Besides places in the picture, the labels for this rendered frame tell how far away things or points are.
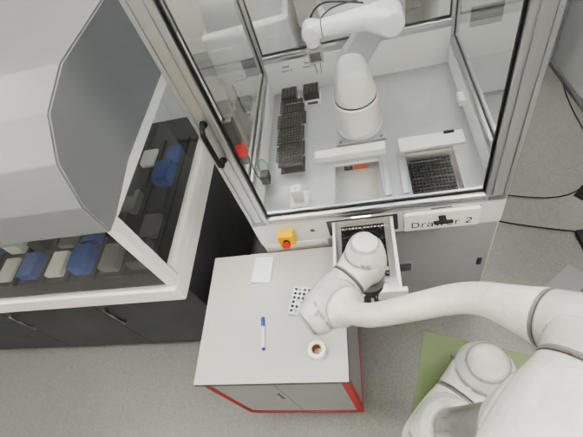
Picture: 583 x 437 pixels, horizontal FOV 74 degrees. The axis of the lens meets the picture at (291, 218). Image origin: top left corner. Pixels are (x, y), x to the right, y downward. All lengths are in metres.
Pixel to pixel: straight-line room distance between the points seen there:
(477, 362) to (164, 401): 1.94
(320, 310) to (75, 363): 2.40
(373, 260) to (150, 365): 2.05
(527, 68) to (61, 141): 1.31
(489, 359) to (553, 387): 0.59
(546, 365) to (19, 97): 1.42
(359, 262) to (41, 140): 0.96
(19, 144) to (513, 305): 1.30
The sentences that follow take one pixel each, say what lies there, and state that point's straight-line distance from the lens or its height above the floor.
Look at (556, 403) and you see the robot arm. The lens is 0.61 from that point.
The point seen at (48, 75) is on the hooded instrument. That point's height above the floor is 1.77.
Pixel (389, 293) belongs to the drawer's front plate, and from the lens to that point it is 1.48.
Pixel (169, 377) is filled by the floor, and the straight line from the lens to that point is 2.70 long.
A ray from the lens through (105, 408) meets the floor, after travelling 2.90.
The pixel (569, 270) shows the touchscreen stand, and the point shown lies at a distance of 2.66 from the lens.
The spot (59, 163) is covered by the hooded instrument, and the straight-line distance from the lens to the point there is 1.31.
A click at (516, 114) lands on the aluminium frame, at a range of 1.37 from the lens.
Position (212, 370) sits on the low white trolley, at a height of 0.76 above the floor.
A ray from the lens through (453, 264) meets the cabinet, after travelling 2.06.
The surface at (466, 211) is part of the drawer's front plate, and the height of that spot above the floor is 0.92.
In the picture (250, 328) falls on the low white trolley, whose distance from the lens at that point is 1.71.
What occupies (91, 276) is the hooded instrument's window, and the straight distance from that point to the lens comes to 1.82.
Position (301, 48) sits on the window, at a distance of 1.13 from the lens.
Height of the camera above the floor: 2.26
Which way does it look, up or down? 52 degrees down
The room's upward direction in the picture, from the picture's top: 23 degrees counter-clockwise
